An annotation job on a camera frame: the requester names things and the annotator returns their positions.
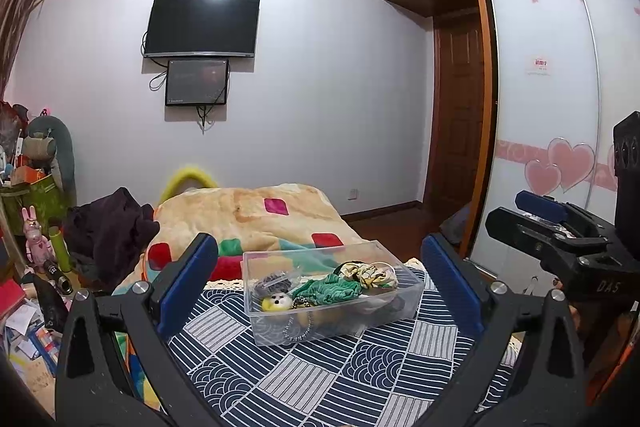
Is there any white cloth bag black trim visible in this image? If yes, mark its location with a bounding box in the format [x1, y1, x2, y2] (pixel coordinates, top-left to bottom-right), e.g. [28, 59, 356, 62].
[357, 289, 408, 323]

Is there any small black wall monitor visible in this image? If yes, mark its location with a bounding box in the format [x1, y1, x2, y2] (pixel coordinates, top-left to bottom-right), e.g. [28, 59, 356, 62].
[165, 58, 230, 106]

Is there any pile of books and papers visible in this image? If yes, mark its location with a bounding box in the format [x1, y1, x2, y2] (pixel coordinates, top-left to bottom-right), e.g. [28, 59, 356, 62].
[0, 277, 66, 378]

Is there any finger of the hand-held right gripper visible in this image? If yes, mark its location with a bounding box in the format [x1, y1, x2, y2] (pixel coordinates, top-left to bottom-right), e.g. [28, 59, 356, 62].
[485, 207, 608, 269]
[515, 189, 616, 239]

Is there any clear plastic storage box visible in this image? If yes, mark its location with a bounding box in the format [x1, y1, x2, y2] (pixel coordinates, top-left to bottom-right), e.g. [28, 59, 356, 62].
[242, 241, 426, 347]

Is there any yellow patterned cloth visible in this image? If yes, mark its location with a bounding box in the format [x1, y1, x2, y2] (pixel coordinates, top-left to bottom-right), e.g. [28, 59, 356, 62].
[332, 261, 398, 290]

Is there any blue white patterned bedsheet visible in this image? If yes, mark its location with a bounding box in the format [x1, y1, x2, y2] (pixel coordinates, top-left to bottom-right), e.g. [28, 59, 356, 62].
[112, 257, 523, 427]

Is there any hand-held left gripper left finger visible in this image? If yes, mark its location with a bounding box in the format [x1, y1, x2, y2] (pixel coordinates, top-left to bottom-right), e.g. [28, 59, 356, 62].
[54, 232, 220, 427]

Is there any grey green plush toy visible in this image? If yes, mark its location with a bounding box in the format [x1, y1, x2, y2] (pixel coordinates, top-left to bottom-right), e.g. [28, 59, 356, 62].
[25, 116, 77, 202]

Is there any dark clothing heap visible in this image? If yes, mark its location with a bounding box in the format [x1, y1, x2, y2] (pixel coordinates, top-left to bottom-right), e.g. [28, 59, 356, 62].
[62, 187, 161, 290]

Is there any red white paper label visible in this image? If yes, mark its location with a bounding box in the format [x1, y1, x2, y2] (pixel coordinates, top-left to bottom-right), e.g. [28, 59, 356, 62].
[527, 56, 553, 78]

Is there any black wall television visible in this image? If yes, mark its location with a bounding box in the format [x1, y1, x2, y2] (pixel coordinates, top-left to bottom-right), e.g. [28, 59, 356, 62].
[143, 0, 261, 58]

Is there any pile of bagged clutter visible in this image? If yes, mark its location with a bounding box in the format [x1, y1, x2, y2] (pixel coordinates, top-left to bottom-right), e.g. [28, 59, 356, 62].
[0, 99, 31, 188]

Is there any brown wooden door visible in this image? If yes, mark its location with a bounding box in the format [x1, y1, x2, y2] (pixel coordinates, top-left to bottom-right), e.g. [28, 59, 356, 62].
[432, 9, 488, 238]

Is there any red striped curtain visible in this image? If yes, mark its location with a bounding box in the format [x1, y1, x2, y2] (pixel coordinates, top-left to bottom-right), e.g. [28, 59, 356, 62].
[0, 0, 58, 102]

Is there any yellow plush ring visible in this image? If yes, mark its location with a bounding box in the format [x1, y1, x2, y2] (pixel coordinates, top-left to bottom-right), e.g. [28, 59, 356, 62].
[159, 163, 221, 205]

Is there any black cylindrical flashlight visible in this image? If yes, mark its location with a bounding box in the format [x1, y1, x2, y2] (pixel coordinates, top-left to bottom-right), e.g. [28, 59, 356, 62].
[42, 259, 76, 295]

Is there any green cylinder tube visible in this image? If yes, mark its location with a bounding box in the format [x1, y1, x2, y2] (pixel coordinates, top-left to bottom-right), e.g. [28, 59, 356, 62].
[48, 227, 71, 275]

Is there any yellow soft doll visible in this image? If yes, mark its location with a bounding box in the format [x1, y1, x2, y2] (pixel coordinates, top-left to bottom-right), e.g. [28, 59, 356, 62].
[261, 292, 346, 333]

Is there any green shopping bag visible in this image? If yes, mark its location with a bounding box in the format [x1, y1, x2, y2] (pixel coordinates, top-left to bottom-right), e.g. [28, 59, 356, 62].
[0, 174, 68, 258]

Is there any grey plastic bag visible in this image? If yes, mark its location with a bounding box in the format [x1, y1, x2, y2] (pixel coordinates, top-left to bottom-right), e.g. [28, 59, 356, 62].
[440, 202, 473, 253]

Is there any grey striped fabric item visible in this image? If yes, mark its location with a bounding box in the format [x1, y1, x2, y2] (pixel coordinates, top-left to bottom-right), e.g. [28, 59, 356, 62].
[254, 272, 296, 298]

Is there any black white braided cord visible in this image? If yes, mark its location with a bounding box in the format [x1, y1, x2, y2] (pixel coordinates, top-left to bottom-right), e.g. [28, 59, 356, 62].
[282, 294, 316, 343]

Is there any white sliding wardrobe door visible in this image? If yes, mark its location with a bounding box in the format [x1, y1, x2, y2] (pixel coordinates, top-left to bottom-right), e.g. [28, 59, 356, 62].
[485, 0, 601, 280]
[567, 0, 640, 228]

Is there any green corduroy cloth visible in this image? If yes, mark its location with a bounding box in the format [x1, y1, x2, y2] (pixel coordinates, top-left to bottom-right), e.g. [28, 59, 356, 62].
[290, 273, 363, 308]

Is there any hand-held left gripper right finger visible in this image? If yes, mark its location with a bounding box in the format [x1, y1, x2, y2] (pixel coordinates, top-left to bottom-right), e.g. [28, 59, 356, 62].
[420, 233, 586, 427]

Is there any pink rabbit figure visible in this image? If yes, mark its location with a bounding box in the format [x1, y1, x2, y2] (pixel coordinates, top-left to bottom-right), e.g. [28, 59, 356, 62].
[22, 206, 53, 275]

